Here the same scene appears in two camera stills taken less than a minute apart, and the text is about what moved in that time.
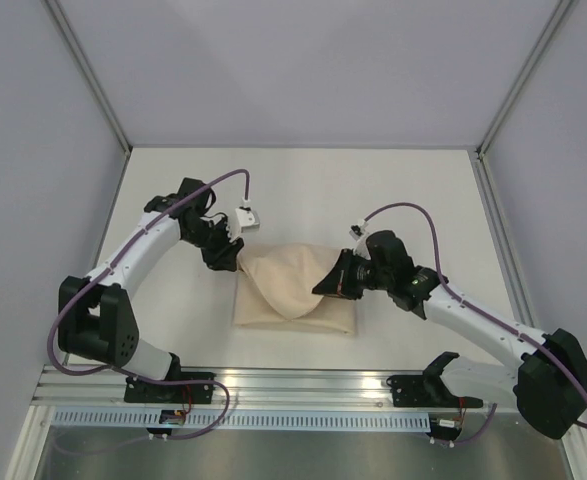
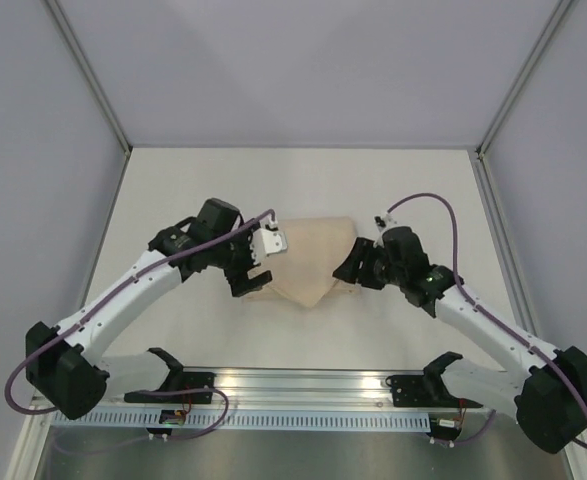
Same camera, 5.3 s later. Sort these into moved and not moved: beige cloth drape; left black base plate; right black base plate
Moved: beige cloth drape
Not moved: left black base plate; right black base plate
